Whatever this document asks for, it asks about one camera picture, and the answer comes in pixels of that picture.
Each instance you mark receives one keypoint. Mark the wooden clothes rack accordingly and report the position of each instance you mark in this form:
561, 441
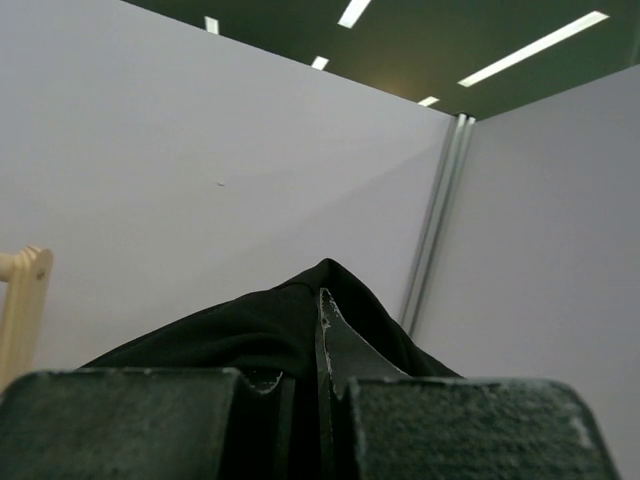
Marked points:
27, 275

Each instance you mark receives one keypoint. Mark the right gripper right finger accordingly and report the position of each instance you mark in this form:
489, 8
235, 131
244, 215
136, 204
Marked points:
378, 422

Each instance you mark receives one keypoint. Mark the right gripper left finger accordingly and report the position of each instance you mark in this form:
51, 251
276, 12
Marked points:
146, 424

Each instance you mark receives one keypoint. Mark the black trousers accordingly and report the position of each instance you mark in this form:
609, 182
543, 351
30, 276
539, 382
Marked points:
274, 330

